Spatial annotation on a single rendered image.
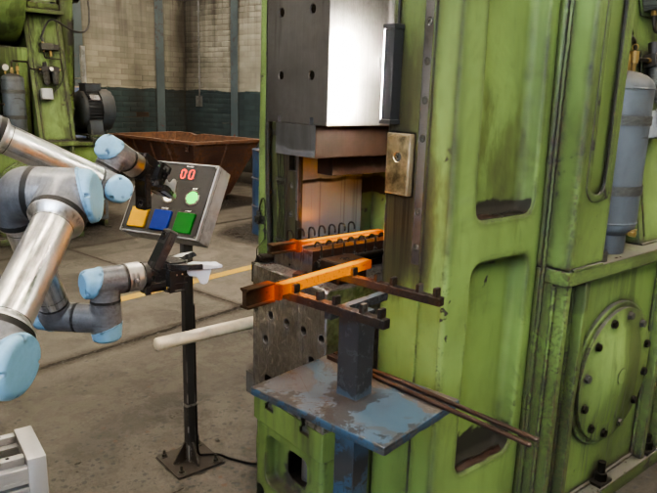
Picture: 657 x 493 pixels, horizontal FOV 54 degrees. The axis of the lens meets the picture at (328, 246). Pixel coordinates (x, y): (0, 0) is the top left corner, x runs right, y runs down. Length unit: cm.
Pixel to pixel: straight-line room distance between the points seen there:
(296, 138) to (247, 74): 875
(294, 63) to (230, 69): 905
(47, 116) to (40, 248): 549
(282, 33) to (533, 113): 78
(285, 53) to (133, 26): 938
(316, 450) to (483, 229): 83
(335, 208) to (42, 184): 116
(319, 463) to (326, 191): 91
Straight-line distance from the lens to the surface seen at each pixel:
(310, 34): 193
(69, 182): 145
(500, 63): 193
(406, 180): 180
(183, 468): 275
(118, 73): 1113
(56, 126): 683
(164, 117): 1162
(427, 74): 178
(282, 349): 206
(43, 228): 139
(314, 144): 190
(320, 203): 227
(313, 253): 195
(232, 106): 1097
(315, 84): 190
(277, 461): 236
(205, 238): 228
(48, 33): 702
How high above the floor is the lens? 145
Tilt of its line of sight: 13 degrees down
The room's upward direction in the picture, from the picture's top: 2 degrees clockwise
